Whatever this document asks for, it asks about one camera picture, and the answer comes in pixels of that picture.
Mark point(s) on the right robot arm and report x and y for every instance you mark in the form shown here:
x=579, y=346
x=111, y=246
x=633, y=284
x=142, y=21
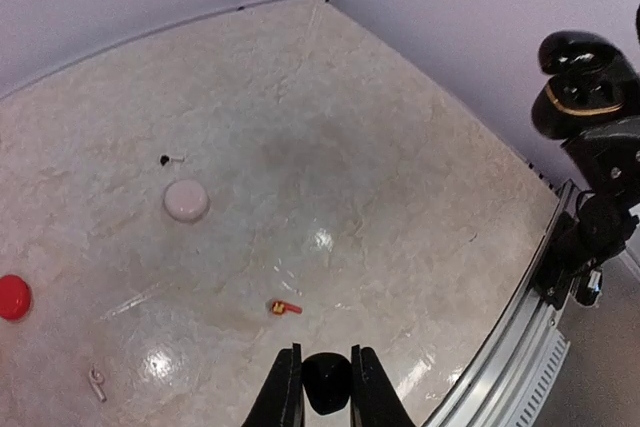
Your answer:
x=601, y=223

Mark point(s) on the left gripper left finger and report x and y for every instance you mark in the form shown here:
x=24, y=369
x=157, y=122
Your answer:
x=280, y=402

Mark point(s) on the red earbud charging case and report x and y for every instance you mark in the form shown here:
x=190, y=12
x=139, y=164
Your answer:
x=15, y=297

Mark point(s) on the front aluminium rail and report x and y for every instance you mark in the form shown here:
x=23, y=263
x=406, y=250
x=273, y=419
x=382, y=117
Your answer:
x=510, y=378

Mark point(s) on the black earbud charging case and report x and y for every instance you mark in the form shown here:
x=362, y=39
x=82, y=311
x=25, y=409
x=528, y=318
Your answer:
x=590, y=82

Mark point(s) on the black earbud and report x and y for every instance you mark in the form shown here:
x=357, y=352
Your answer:
x=327, y=378

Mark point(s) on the small black screw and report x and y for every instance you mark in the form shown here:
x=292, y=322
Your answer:
x=167, y=159

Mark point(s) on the pink earbud charging case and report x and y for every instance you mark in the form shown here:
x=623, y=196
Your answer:
x=185, y=200

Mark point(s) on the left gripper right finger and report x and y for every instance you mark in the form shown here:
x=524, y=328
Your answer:
x=373, y=402

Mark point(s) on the red earbud with yellow tip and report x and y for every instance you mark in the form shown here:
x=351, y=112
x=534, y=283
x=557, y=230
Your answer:
x=279, y=308

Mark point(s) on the pink earbud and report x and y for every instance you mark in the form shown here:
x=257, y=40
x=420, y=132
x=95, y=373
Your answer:
x=97, y=380

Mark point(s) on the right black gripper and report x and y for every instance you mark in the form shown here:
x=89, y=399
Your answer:
x=607, y=156

